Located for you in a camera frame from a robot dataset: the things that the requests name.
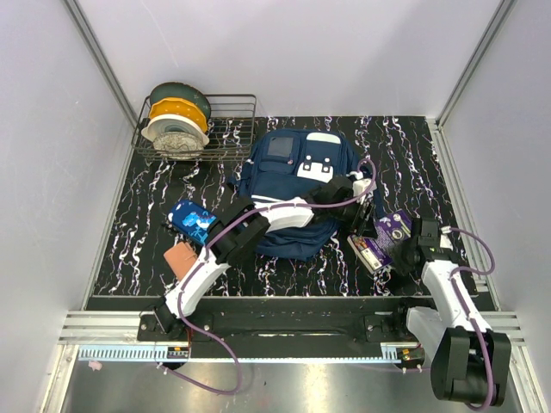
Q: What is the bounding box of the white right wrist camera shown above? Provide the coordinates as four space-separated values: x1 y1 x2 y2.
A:
439 225 454 250

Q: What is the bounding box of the speckled grey plate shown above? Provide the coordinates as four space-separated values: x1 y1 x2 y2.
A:
153 132 204 161

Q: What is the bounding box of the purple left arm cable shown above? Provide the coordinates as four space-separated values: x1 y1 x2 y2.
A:
176 157 378 396

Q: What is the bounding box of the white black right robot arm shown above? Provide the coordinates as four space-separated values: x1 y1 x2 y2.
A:
390 218 511 411

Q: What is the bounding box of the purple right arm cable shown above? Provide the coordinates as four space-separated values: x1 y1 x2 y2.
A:
404 226 497 410

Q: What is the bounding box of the yellow plate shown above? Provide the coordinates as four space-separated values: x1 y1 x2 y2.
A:
149 97 208 132

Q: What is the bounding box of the navy blue student backpack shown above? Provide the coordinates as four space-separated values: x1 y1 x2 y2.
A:
229 129 383 261

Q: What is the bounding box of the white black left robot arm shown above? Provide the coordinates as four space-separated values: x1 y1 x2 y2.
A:
153 176 375 341

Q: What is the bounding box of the dark green plate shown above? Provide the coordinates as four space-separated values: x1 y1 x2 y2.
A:
149 82 212 119

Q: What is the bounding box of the dark wire dish rack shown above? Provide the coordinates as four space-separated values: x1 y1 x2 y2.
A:
132 94 257 161

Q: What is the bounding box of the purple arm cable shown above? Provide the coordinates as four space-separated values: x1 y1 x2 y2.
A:
176 157 378 396
404 226 497 410

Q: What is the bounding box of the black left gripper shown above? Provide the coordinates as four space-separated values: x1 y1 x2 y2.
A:
329 196 377 242

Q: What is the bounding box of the small pink eraser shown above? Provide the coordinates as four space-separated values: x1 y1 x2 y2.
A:
88 361 102 371

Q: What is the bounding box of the purple paperback book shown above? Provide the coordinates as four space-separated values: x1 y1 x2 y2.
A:
347 210 412 274

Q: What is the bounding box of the blue patterned pencil case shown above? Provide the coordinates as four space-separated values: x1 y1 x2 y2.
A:
167 200 216 245

